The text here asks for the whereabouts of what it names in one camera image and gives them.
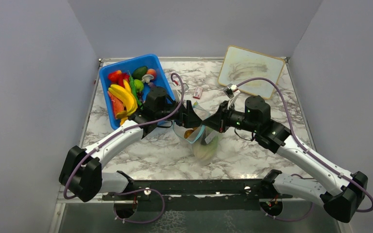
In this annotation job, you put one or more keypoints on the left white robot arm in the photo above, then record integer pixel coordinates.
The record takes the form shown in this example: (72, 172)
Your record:
(82, 172)

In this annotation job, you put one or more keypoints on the brown toy kiwi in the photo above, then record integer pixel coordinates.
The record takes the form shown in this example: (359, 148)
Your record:
(189, 132)

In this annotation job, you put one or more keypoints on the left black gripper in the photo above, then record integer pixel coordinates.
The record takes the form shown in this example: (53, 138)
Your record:
(187, 118)

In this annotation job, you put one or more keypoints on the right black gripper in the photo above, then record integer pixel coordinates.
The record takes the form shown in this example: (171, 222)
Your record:
(219, 121)

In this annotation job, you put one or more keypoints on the light green toy cabbage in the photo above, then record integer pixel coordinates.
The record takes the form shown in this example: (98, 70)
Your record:
(139, 85)

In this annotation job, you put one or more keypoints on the blue plastic bin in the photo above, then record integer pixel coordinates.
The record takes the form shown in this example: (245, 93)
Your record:
(129, 65)

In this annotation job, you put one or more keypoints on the yellow toy banana bunch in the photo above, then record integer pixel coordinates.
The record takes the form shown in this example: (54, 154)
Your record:
(125, 95)

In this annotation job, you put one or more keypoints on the orange toy carrot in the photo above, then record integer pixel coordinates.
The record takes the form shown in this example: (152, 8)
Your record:
(118, 108)

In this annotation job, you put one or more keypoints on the red toy bell pepper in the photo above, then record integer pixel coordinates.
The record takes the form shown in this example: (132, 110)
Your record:
(118, 77)

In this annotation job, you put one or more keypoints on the green toy lettuce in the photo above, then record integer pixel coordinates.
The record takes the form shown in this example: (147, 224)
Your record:
(205, 153)

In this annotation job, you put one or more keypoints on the small whiteboard with wooden frame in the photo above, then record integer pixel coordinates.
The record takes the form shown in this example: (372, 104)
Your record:
(242, 64)

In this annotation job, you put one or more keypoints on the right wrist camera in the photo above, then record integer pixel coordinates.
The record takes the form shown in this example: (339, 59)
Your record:
(232, 92)

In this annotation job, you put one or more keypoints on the green toy avocado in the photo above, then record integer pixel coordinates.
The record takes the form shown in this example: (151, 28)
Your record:
(139, 72)

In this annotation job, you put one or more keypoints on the green toy chili pepper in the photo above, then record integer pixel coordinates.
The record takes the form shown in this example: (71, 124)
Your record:
(133, 89)

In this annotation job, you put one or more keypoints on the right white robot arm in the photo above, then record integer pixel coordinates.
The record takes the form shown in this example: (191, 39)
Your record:
(337, 190)

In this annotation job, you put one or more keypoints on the clear zip top bag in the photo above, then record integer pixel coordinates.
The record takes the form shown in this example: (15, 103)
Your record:
(202, 132)

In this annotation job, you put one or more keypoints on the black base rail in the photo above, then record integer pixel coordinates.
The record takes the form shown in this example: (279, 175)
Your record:
(189, 195)

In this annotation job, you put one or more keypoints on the small red white box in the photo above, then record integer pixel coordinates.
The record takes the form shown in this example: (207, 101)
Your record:
(197, 92)

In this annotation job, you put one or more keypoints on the toy mushroom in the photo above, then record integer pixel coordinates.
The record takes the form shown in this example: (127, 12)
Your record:
(147, 78)

